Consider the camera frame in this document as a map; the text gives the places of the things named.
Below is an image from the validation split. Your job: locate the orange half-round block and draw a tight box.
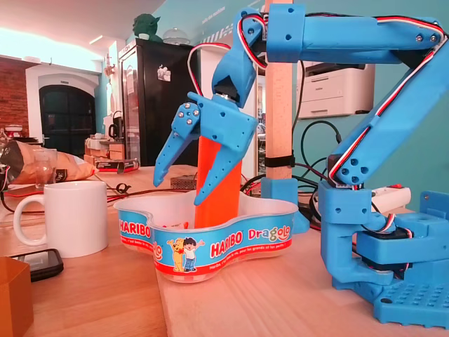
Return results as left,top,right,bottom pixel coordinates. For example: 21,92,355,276
194,135,243,229

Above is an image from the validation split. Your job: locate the perforated metal box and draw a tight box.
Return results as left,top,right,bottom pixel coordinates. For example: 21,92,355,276
170,173,198,190

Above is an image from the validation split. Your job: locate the black fridge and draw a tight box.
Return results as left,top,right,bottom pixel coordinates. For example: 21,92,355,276
118,38,201,168

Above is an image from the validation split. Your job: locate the black kettle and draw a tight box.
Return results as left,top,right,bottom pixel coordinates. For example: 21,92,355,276
107,110,126,141

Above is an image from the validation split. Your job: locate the wooden drawer box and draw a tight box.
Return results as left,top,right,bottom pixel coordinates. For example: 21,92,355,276
85,136,126,163

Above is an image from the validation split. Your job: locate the red black flat box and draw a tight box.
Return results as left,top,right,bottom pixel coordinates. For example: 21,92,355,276
94,157,141,173

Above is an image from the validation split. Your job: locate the Haribo Dragolo candy tub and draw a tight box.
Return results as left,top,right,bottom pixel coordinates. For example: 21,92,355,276
113,191,300,284

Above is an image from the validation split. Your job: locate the glass dome cover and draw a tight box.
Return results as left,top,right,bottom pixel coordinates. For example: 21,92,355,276
163,27,192,46

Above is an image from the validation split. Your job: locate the white printer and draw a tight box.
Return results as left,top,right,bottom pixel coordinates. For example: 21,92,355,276
296,61,375,120

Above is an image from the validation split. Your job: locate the crumpled chips bag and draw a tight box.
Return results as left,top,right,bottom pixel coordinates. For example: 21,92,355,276
0,140,100,185

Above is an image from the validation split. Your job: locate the dark arched door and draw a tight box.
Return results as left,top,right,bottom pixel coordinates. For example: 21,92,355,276
39,84,97,155

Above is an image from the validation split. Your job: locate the green Yoda figure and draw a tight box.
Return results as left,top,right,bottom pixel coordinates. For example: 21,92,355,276
132,13,163,44

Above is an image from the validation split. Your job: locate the white ceramic mug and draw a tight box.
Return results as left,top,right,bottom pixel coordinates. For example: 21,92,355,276
13,180,109,259

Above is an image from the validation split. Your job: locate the clear drinking glass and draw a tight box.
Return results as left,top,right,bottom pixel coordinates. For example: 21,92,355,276
32,148,59,190

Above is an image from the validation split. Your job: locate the light wooden base board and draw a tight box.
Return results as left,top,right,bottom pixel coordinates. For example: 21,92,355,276
154,210,449,337

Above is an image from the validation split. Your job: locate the white power strip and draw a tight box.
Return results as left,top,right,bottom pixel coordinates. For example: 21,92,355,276
368,185,411,211

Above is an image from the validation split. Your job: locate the black smartphone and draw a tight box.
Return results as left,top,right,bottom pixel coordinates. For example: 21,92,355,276
10,248,65,282

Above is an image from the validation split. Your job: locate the wooden camera post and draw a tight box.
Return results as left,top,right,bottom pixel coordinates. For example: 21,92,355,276
264,0,294,180

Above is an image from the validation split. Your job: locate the red black braided cable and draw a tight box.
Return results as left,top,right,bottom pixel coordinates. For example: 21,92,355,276
5,173,197,203

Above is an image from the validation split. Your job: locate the black strap band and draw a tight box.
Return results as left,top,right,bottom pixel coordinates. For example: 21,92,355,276
264,156,295,169

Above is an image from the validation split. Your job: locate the blue post base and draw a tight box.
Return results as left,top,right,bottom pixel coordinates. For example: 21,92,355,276
260,176,311,235

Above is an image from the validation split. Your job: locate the blue printed bracket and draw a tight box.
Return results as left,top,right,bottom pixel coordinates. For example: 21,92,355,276
419,191,449,222

